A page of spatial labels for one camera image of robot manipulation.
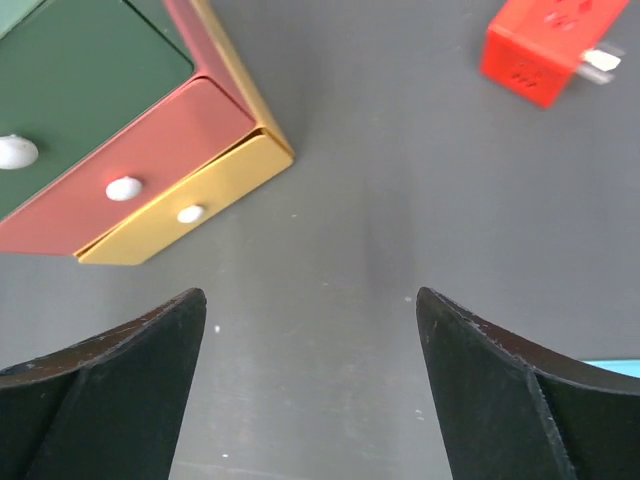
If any yellow drawer box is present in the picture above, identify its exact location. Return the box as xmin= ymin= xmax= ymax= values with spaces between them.
xmin=76 ymin=1 xmax=295 ymax=265

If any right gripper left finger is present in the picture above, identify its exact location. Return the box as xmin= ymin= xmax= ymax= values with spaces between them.
xmin=1 ymin=288 xmax=206 ymax=479

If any green drawer box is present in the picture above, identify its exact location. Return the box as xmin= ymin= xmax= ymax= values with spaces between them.
xmin=1 ymin=1 xmax=193 ymax=216

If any red cube with peg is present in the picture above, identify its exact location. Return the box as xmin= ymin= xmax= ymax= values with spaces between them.
xmin=480 ymin=0 xmax=629 ymax=109

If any red drawer box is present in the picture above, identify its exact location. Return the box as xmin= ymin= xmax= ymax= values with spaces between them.
xmin=1 ymin=1 xmax=249 ymax=256

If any teal mat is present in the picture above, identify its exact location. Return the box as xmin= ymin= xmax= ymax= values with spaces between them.
xmin=584 ymin=359 xmax=640 ymax=378

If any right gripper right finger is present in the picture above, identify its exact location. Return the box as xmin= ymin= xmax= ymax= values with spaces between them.
xmin=416 ymin=287 xmax=639 ymax=479

